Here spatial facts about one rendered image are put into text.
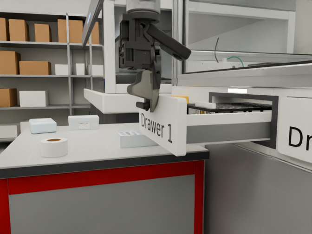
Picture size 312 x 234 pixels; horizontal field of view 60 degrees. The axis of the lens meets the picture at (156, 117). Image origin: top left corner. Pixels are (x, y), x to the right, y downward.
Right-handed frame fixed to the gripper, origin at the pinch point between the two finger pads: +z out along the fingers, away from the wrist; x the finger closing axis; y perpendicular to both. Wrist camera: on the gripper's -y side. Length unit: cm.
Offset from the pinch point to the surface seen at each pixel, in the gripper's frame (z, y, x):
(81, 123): 12, 14, -58
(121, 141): 12.3, 3.7, -20.0
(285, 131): 3.9, -21.0, 18.8
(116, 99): 3, -5, -80
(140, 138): 11.6, -2.4, -19.9
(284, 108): -0.4, -20.9, 18.4
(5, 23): -90, 102, -385
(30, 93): 8, 73, -379
